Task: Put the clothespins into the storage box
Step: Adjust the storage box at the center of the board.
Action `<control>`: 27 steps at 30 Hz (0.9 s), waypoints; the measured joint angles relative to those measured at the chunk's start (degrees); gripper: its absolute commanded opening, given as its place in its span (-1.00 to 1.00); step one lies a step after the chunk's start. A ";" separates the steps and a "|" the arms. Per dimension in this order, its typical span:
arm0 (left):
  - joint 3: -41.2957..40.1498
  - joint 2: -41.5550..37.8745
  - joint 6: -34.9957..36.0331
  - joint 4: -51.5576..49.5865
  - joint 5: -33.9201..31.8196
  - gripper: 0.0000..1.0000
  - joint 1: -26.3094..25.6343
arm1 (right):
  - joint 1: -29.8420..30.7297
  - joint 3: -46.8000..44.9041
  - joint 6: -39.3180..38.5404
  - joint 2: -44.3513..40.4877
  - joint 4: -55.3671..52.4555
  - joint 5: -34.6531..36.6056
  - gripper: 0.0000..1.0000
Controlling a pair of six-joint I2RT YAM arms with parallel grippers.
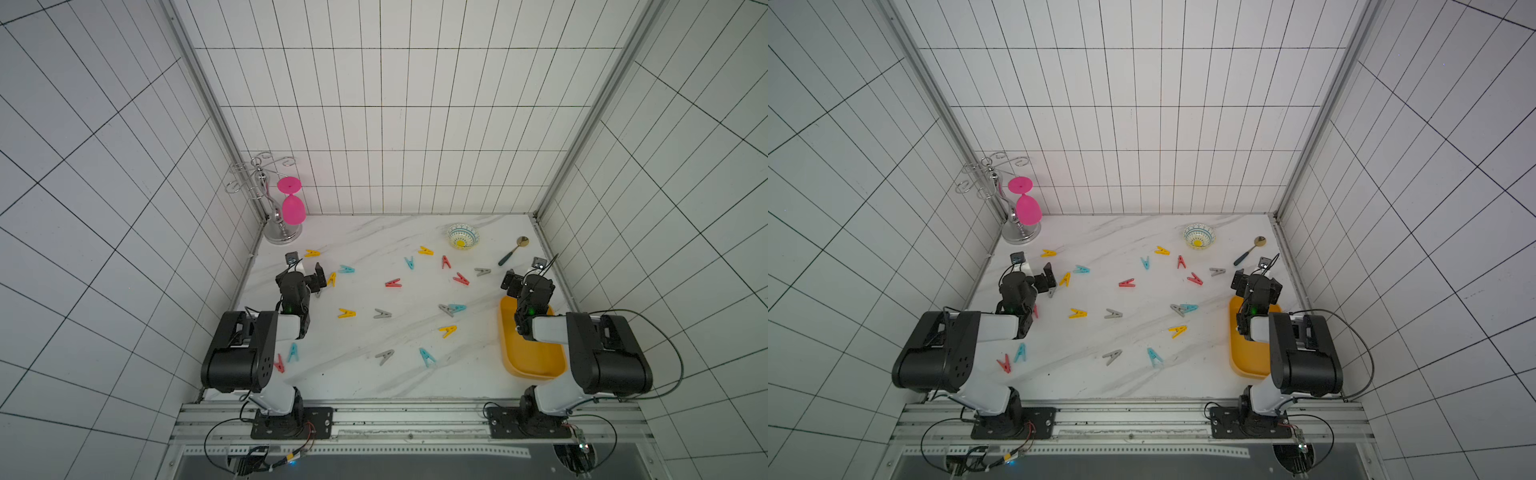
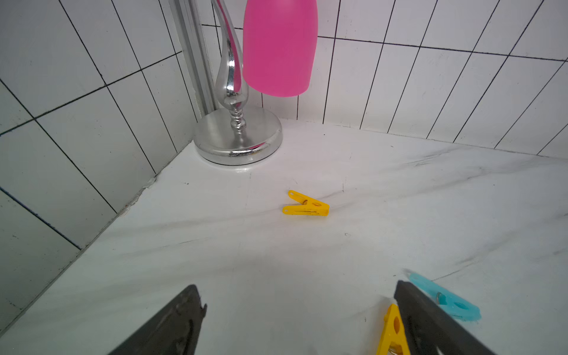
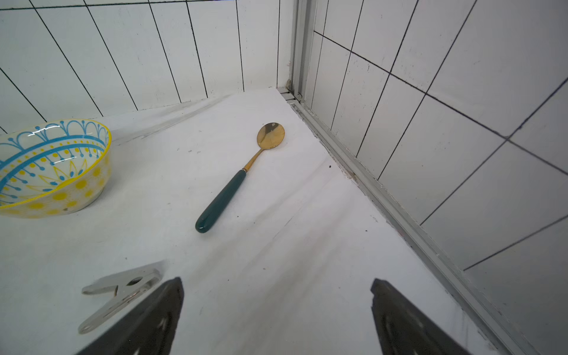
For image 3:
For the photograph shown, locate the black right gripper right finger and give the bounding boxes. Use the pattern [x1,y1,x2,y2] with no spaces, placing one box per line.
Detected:
[371,279,468,355]

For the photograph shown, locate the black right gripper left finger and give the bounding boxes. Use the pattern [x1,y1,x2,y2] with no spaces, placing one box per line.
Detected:
[79,277,184,354]

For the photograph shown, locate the patterned yellow blue bowl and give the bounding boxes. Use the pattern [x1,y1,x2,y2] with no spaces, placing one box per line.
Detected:
[1,119,112,219]

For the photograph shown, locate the grey clothespin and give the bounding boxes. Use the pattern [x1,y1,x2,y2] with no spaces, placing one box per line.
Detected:
[78,261,166,334]

